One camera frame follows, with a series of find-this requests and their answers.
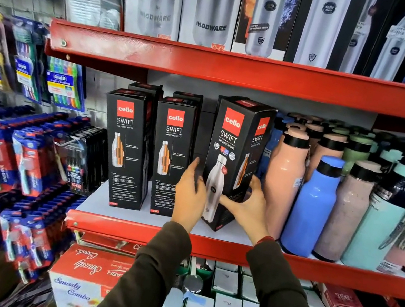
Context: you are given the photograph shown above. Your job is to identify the person's right hand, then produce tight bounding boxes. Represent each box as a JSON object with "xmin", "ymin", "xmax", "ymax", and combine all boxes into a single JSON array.
[{"xmin": 212, "ymin": 170, "xmax": 280, "ymax": 247}]

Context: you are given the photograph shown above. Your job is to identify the person's left hand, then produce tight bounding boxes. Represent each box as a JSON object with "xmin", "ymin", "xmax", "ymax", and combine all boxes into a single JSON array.
[{"xmin": 168, "ymin": 154, "xmax": 213, "ymax": 234}]

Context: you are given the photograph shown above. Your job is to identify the person's right forearm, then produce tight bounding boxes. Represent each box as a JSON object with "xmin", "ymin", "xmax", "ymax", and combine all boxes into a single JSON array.
[{"xmin": 237, "ymin": 233, "xmax": 364, "ymax": 307}]

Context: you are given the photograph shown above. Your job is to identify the person's left forearm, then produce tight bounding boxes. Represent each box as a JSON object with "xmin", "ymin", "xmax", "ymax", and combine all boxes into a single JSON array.
[{"xmin": 85, "ymin": 208, "xmax": 197, "ymax": 307}]

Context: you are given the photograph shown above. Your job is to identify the black bottle box orange bottle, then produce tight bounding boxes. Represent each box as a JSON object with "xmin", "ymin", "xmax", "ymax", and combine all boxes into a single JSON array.
[
  {"xmin": 138, "ymin": 94, "xmax": 201, "ymax": 219},
  {"xmin": 88, "ymin": 86, "xmax": 165, "ymax": 213},
  {"xmin": 163, "ymin": 90, "xmax": 205, "ymax": 158},
  {"xmin": 112, "ymin": 80, "xmax": 168, "ymax": 182}
]

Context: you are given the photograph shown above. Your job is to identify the steel bottle lid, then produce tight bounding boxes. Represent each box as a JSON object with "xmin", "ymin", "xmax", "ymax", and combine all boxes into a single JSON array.
[{"xmin": 181, "ymin": 273, "xmax": 206, "ymax": 296}]

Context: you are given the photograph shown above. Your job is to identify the row of black toothbrush packs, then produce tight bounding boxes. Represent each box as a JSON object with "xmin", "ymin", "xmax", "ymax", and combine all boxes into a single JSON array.
[{"xmin": 46, "ymin": 119, "xmax": 116, "ymax": 200}]

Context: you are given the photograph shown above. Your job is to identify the red metal shelf rack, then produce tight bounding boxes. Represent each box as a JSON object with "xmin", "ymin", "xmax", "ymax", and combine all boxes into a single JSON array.
[{"xmin": 12, "ymin": 18, "xmax": 405, "ymax": 302}]

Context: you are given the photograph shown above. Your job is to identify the group of pastel water bottles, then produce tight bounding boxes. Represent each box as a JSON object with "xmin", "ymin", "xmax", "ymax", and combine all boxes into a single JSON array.
[{"xmin": 242, "ymin": 107, "xmax": 405, "ymax": 278}]

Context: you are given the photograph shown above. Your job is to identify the red and white combo box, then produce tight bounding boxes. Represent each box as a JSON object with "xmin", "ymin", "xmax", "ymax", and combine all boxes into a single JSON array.
[{"xmin": 42, "ymin": 239, "xmax": 137, "ymax": 307}]

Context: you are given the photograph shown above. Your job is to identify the black box with flame print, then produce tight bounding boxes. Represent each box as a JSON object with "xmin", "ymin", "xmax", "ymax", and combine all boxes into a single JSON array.
[{"xmin": 231, "ymin": 0, "xmax": 307, "ymax": 64}]

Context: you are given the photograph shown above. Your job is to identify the rows of red-blue toothbrush packs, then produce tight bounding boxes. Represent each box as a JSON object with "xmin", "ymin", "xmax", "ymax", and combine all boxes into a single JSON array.
[{"xmin": 0, "ymin": 100, "xmax": 101, "ymax": 293}]

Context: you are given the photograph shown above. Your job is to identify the hanging multicolour toothbrush packs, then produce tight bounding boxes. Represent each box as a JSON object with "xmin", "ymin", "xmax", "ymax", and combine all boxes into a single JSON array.
[{"xmin": 0, "ymin": 11, "xmax": 101, "ymax": 114}]

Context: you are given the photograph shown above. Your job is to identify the black box with white bottle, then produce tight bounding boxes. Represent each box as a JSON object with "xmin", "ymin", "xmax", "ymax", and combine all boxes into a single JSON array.
[
  {"xmin": 283, "ymin": 0, "xmax": 395, "ymax": 80},
  {"xmin": 361, "ymin": 0, "xmax": 405, "ymax": 84}
]

